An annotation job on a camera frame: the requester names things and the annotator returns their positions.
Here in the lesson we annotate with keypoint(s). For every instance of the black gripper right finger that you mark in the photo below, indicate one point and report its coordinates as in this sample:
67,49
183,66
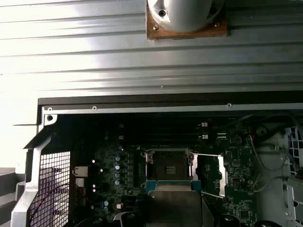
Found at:
210,220

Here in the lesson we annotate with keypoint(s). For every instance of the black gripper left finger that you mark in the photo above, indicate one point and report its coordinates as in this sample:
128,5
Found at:
142,220

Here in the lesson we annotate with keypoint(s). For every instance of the silver CPU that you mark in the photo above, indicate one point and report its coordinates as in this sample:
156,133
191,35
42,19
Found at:
175,205

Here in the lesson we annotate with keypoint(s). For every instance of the metal socket cover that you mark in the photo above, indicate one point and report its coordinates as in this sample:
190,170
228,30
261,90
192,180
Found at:
222,175

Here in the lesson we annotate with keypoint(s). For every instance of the CPU socket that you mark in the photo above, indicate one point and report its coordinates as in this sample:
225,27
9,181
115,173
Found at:
170,165

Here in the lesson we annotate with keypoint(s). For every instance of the green motherboard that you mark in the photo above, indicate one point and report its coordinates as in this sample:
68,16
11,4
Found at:
239,203

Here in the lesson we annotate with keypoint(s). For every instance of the silver capacitor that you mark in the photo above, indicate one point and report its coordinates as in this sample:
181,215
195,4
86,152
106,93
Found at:
117,157
116,182
117,167
117,175

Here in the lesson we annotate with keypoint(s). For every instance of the metal drive cage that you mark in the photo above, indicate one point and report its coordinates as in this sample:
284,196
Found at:
272,189

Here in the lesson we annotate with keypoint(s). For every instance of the silver network port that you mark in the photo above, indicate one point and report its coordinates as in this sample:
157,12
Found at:
80,171

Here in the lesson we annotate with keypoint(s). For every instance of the black open PC case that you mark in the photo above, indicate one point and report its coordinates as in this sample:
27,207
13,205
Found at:
142,110

